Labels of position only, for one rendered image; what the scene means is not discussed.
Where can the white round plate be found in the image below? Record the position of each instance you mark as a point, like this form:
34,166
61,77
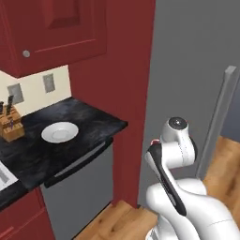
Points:
60,132

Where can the red base cupboard door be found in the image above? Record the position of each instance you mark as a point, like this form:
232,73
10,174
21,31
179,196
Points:
25,218

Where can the red tall cabinet panel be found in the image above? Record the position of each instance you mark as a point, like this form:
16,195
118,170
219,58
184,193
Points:
122,81

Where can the white sink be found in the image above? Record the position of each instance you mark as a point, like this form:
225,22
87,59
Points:
5,178

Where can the red wall cupboard door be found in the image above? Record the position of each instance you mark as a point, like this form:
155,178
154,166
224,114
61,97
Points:
53,28

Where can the wooden knife block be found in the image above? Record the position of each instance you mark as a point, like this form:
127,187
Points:
10,123

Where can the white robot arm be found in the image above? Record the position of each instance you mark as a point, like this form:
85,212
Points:
184,193

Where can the grey fridge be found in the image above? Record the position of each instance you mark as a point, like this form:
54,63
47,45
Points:
187,68

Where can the grey wall socket plate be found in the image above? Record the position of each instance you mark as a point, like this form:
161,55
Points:
15,93
49,82

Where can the silver round cupboard knob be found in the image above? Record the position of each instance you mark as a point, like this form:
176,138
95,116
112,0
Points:
26,53

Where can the grey dishwasher door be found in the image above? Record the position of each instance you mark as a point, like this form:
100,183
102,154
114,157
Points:
81,190

